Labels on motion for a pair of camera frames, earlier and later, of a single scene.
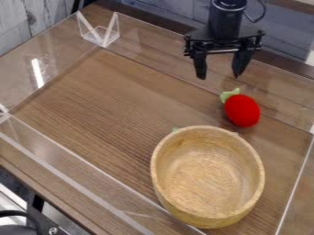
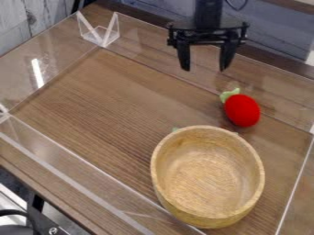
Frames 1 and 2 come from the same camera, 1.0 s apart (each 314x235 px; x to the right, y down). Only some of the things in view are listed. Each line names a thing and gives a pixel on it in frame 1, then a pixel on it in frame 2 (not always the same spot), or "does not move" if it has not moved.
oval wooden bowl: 208,175 does not move
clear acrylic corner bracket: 99,35 does not move
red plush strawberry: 241,107 does not move
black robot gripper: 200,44 -> 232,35
